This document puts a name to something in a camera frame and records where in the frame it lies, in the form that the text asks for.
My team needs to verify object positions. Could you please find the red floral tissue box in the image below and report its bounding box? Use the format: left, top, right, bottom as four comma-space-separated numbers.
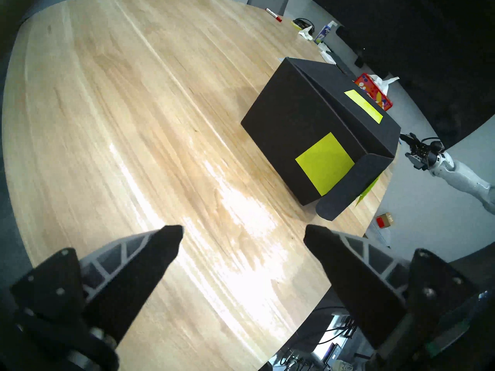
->
354, 73, 400, 112

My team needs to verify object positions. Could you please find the black cardboard box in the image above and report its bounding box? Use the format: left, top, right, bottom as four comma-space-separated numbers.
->
241, 57, 401, 222

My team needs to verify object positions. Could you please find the whiteboard cleaner spray bottle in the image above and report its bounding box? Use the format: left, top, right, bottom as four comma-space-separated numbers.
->
313, 21, 338, 45

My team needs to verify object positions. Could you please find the yellow-green sticky note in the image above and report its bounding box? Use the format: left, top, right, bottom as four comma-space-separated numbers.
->
295, 132, 355, 197
355, 172, 381, 208
344, 89, 384, 124

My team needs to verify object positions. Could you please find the black keyboard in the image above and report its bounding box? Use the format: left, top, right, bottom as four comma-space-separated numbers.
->
332, 54, 357, 78

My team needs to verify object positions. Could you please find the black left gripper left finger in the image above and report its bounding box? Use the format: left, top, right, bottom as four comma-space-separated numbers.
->
10, 225, 184, 371

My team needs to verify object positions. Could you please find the black wall screen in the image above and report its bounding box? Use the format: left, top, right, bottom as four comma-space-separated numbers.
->
294, 0, 495, 150

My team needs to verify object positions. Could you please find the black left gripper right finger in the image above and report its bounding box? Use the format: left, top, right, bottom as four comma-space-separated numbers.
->
303, 225, 481, 371

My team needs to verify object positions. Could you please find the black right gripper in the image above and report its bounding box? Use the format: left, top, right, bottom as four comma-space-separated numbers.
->
399, 133, 446, 170

